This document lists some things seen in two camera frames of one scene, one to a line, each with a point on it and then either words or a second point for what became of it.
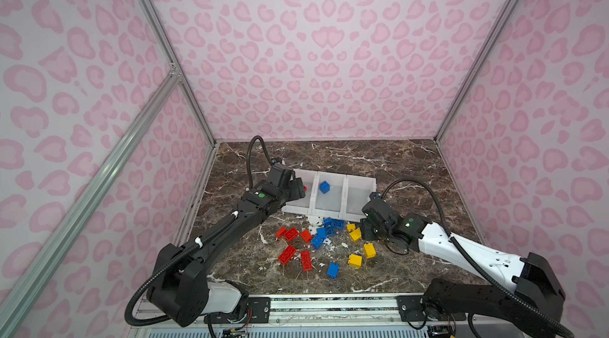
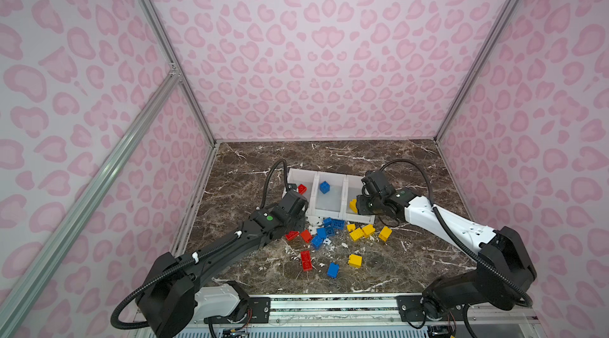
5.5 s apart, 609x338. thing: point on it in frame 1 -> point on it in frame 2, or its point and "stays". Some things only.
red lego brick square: x=306 y=236 stays
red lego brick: x=289 y=234 stays
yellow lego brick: x=369 y=250 -> x=352 y=205
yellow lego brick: x=356 y=234 stays
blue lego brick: x=316 y=241 stays
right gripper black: x=365 y=224 -> x=361 y=205
